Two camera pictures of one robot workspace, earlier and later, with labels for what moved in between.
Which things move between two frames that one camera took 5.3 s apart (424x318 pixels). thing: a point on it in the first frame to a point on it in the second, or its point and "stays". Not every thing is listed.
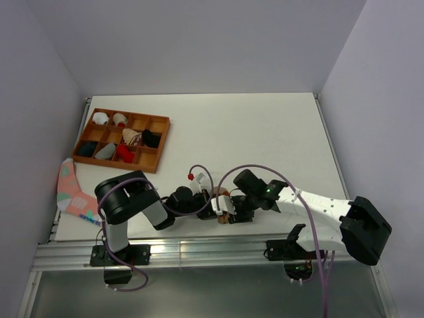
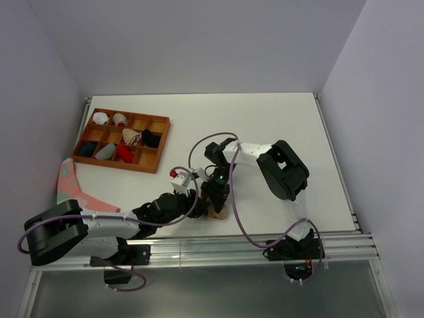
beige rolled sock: x=131 y=137 stays
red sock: x=124 y=154 stays
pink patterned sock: x=71 y=199 stays
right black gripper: x=240 y=217 to x=218 y=194
